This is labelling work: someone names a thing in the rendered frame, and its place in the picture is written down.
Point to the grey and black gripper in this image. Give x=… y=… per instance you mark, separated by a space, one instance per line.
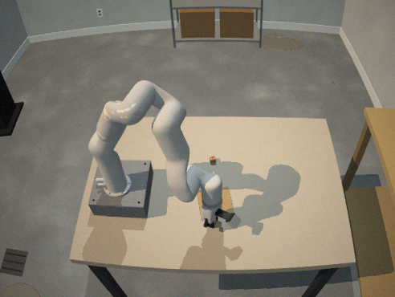
x=209 y=215

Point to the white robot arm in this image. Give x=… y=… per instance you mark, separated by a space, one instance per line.
x=166 y=128

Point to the tan flat mat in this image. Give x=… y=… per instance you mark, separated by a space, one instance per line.
x=226 y=201

